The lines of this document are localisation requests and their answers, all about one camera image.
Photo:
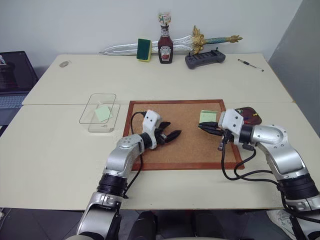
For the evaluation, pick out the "green and yellow sponge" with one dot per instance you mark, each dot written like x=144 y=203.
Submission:
x=143 y=48

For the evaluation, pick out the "dark brown tray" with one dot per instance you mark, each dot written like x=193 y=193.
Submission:
x=251 y=111

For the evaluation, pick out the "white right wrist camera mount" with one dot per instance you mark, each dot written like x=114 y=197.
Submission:
x=232 y=120

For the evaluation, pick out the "red ketchup bottle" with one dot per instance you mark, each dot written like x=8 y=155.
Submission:
x=165 y=50

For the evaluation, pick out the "plain green sticky note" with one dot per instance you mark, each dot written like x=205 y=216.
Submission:
x=103 y=114

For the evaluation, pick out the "clear plastic box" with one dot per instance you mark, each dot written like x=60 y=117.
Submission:
x=105 y=128

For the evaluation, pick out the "dark rounded shape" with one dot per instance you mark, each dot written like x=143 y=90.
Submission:
x=143 y=226

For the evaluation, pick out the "wood-framed cork board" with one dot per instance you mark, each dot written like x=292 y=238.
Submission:
x=190 y=150

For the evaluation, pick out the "small clear labelled bottle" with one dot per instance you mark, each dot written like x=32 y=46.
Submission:
x=164 y=18

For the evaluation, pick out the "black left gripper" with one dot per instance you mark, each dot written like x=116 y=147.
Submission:
x=161 y=137

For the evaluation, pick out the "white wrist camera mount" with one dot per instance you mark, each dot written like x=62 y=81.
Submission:
x=232 y=120
x=151 y=121

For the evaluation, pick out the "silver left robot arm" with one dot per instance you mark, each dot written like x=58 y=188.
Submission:
x=117 y=157

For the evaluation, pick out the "black and white pen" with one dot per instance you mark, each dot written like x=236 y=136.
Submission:
x=250 y=65

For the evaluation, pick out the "dark grey laptop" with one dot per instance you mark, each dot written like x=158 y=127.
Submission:
x=15 y=75

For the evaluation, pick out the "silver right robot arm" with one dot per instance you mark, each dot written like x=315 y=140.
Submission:
x=277 y=147

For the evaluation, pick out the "silver and gold toy sword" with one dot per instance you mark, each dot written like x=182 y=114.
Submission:
x=120 y=50

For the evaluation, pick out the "grey handheld controller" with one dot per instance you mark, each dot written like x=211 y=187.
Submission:
x=205 y=60

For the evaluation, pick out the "white shoe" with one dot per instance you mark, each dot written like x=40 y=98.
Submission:
x=278 y=221

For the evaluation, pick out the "small grey oval sticker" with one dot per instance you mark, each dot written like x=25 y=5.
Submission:
x=64 y=64

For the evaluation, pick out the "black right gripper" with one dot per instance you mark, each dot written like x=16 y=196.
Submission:
x=228 y=136

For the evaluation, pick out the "grey partition panel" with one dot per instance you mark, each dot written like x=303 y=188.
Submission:
x=300 y=62

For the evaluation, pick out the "lined green sticky note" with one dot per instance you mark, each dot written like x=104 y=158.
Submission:
x=208 y=116

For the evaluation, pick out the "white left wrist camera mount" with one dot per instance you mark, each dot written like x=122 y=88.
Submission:
x=151 y=121

